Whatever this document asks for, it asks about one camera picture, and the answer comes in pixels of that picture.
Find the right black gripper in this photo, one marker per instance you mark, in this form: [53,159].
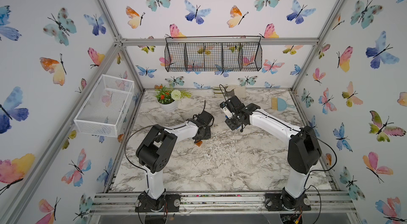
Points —
[234,119]

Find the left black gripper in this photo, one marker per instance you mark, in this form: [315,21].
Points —
[209,134]

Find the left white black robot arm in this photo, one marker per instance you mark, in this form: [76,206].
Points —
[156,149]

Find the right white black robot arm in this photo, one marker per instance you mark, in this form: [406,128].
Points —
[304,150]

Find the blue dustpan brush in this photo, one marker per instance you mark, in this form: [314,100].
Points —
[280,105]

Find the potted flower plant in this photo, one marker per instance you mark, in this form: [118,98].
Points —
[169,97]

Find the black wire wall basket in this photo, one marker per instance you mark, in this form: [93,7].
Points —
[213,53]

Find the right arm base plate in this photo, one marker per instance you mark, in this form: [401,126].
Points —
[285,202]

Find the white mesh wall basket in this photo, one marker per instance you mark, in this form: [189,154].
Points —
[103,111]

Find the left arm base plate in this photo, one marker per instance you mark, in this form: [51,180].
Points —
[166,202]

